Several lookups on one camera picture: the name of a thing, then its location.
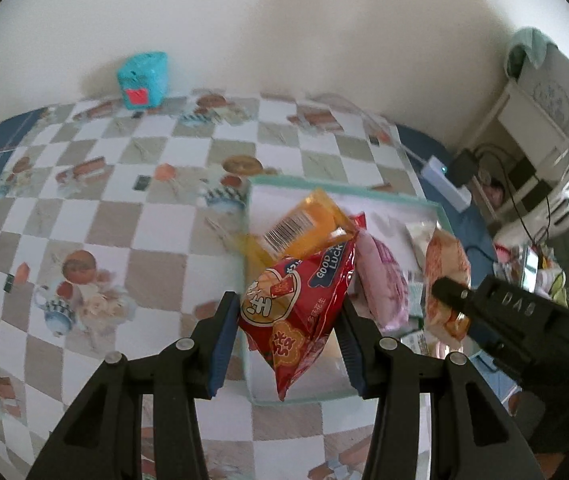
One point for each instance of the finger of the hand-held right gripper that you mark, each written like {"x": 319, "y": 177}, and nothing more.
{"x": 452, "y": 292}

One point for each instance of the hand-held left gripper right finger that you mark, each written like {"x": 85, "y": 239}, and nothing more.
{"x": 353, "y": 355}

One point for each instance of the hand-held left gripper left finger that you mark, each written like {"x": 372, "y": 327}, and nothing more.
{"x": 225, "y": 345}

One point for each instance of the orange pastry packet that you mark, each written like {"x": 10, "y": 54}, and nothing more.
{"x": 444, "y": 260}

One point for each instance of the rice cracker packet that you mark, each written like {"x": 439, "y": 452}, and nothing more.
{"x": 422, "y": 240}

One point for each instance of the red snack packet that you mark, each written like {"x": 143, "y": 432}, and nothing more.
{"x": 299, "y": 310}

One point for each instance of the pink snack packet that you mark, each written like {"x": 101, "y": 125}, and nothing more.
{"x": 382, "y": 280}

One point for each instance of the yellow cake packet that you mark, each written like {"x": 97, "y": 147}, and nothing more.
{"x": 314, "y": 215}

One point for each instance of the white tray with teal rim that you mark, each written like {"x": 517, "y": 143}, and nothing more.
{"x": 277, "y": 205}

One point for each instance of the pile of colourful wrappers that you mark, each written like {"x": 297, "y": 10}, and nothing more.
{"x": 539, "y": 267}

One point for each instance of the white power strip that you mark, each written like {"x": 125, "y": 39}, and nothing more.
{"x": 447, "y": 182}

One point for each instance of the black power adapter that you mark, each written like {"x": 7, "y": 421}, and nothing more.
{"x": 463, "y": 167}

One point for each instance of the white furniture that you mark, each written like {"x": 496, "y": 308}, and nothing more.
{"x": 549, "y": 125}

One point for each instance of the teal cloth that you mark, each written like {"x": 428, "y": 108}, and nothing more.
{"x": 529, "y": 42}

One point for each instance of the teal tin box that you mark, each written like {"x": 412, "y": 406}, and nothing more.
{"x": 142, "y": 80}

